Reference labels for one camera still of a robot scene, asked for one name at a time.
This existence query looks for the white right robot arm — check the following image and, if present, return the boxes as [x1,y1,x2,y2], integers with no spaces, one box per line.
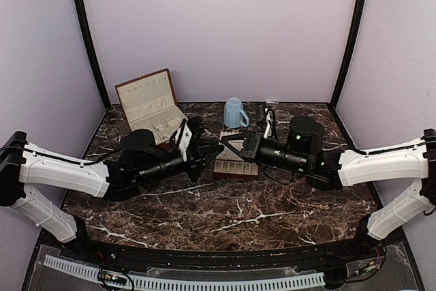
[221,116,435,260]

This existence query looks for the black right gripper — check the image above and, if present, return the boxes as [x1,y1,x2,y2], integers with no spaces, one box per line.
[221,130,308,174]

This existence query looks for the red jewelry display tray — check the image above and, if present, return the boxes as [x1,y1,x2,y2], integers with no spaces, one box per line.
[213,146,259,180]

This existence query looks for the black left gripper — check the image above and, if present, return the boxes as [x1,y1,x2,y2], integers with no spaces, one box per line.
[139,140,225,187]

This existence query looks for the white perforated cable rail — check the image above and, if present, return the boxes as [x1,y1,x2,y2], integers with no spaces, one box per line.
[43,255,326,290]

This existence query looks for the light blue faceted mug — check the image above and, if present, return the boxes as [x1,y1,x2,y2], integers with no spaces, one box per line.
[224,97,250,129]

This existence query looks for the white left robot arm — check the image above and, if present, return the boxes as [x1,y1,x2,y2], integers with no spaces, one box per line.
[1,117,223,261]

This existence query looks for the open red jewelry box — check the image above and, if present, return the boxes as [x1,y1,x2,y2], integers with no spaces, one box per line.
[115,68,186,145]

